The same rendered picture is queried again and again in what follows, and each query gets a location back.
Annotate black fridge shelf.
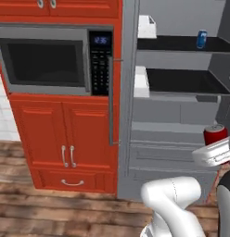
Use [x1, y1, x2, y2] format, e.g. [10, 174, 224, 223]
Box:
[136, 34, 230, 54]
[146, 68, 230, 95]

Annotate red cabinet frame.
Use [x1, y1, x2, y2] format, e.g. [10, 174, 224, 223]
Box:
[0, 0, 123, 195]

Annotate red soda can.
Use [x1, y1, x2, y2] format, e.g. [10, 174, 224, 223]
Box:
[202, 123, 229, 146]

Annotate grey fridge door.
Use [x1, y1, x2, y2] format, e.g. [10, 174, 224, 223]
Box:
[117, 0, 141, 200]

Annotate red cupboard door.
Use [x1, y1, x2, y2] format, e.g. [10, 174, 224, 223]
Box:
[48, 0, 120, 19]
[0, 0, 48, 17]
[10, 99, 67, 169]
[64, 101, 119, 171]

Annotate silver drawer handle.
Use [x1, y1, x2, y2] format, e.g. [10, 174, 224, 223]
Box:
[60, 179, 85, 187]

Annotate blue soda can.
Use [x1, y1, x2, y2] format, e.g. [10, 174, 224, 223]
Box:
[196, 29, 209, 50]

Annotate red drawer front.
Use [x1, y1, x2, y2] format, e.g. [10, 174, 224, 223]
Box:
[31, 167, 117, 193]

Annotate grey fridge crisper drawer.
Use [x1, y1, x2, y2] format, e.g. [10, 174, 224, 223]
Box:
[131, 97, 221, 126]

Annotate grey fridge door handle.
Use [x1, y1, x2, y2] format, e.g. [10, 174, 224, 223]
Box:
[108, 56, 123, 146]

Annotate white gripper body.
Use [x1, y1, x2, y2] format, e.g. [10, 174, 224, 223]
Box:
[191, 132, 230, 168]

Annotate grey fridge bottom drawer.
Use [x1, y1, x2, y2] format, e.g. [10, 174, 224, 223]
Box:
[128, 139, 219, 206]

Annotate grey built-in microwave oven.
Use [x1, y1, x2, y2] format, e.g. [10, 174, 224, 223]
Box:
[0, 25, 115, 97]

